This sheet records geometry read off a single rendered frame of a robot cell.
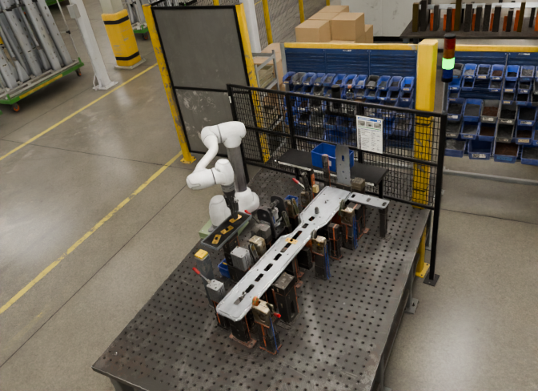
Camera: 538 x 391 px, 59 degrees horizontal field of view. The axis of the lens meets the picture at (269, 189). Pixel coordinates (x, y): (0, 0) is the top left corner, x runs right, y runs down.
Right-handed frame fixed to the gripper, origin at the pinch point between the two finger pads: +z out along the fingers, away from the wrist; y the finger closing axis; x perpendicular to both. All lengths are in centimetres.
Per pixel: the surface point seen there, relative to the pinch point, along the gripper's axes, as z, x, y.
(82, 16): -14, 211, -658
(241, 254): 9.1, -17.9, 24.9
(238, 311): 20, -44, 49
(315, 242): 18, 25, 48
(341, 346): 50, -9, 94
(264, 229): 12.4, 10.2, 16.1
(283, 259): 20.2, 2.2, 40.5
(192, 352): 50, -70, 27
